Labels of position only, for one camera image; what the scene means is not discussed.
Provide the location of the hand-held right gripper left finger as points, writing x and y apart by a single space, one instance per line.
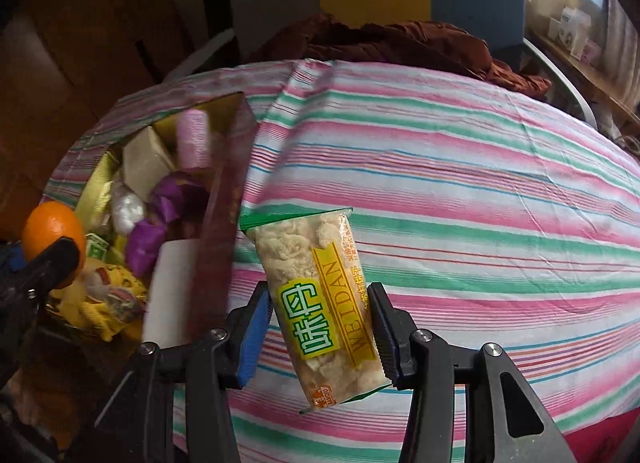
252 338

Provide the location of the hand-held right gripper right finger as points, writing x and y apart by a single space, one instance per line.
385 343

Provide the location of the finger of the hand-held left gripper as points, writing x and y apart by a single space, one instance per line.
12 258
50 263

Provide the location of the orange fruit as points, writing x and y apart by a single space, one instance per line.
52 225

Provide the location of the small green white box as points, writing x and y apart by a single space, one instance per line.
97 245

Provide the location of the yellow plush toy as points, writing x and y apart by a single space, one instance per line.
100 313

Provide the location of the yellow green cracker packet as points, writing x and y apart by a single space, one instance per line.
320 303

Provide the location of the white plastic bag bundle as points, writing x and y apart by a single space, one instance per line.
127 210

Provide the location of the white cardboard box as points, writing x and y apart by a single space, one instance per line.
170 288

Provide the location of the gold tin box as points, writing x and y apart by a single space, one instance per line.
220 243

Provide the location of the cream cardboard box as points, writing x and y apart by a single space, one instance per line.
147 158

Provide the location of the pink plastic cup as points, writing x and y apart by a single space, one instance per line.
192 138

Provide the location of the striped tablecloth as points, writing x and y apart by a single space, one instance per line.
450 193

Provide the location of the wooden wardrobe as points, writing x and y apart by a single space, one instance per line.
75 68

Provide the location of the red cloth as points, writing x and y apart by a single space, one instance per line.
610 443

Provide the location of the red-brown cloth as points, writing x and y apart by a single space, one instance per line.
400 43

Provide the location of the wooden desk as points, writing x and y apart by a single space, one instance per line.
600 78

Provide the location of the small pink box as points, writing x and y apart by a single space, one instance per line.
591 50

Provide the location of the white boxes on desk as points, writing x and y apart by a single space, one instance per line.
567 30

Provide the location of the patterned curtain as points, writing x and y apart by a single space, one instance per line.
622 43

